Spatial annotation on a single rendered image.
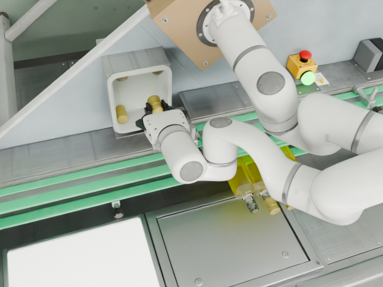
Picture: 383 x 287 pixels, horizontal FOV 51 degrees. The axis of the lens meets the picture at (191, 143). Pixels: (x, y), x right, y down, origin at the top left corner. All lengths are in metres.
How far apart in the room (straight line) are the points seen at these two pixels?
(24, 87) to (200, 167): 1.16
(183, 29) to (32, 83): 0.98
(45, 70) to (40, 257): 0.90
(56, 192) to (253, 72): 0.65
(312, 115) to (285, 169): 0.12
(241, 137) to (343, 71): 0.77
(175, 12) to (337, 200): 0.56
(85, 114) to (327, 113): 0.73
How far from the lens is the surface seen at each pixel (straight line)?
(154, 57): 1.10
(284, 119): 0.87
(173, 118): 0.95
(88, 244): 1.28
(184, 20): 0.99
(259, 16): 1.09
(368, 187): 0.68
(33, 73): 1.89
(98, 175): 1.21
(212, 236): 1.28
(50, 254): 1.29
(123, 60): 1.09
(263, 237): 1.31
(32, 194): 1.21
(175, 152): 0.82
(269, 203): 1.20
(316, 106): 0.80
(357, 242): 1.44
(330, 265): 1.35
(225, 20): 0.98
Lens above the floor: 1.64
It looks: 37 degrees down
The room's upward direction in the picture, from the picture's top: 156 degrees clockwise
